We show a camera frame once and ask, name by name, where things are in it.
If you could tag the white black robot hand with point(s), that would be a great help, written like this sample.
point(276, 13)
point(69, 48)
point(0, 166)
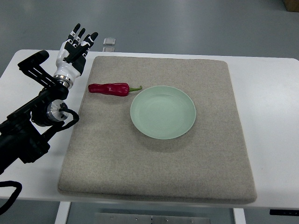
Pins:
point(71, 58)

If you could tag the red pepper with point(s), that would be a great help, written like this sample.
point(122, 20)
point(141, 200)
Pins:
point(114, 89)

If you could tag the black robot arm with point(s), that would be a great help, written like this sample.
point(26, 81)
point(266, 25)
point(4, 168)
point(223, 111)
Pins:
point(26, 132)

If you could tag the light green plate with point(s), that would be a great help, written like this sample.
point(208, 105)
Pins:
point(163, 112)

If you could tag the beige fabric mat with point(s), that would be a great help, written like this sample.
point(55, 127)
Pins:
point(108, 157)

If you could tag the white table leg left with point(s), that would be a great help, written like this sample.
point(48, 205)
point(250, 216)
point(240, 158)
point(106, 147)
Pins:
point(62, 213)

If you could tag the white table leg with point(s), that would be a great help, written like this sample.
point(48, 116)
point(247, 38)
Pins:
point(62, 213)
point(239, 216)

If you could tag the cardboard box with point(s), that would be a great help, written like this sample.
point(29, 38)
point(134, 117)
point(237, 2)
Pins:
point(291, 5)

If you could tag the white table leg right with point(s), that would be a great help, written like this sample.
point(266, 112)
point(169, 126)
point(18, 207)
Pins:
point(239, 216)

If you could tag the black table control panel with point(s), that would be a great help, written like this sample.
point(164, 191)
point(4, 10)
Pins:
point(284, 212)

